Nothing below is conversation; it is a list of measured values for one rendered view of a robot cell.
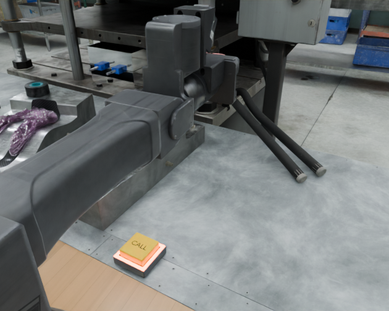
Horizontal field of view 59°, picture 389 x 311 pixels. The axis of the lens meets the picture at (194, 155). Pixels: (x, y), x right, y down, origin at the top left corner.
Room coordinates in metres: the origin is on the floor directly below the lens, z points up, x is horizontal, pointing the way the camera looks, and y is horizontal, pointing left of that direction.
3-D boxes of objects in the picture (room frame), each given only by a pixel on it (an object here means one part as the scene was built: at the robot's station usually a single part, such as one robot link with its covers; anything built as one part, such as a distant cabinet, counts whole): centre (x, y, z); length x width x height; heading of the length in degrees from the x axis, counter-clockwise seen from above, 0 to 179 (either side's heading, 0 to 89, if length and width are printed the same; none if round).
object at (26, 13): (5.95, 2.48, 0.42); 0.60 x 0.42 x 0.33; 54
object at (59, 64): (1.94, 0.28, 0.76); 1.30 x 0.84 x 0.07; 60
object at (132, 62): (1.84, 0.28, 0.87); 0.50 x 0.27 x 0.17; 150
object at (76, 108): (0.98, 0.56, 0.86); 0.50 x 0.26 x 0.11; 167
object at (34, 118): (0.98, 0.55, 0.90); 0.26 x 0.18 x 0.08; 167
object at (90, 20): (1.93, 0.27, 0.96); 1.29 x 0.83 x 0.18; 60
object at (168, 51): (0.40, 0.04, 1.24); 0.12 x 0.09 x 0.12; 156
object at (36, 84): (1.19, 0.57, 0.93); 0.08 x 0.08 x 0.04
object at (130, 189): (0.88, 0.20, 0.87); 0.50 x 0.26 x 0.14; 150
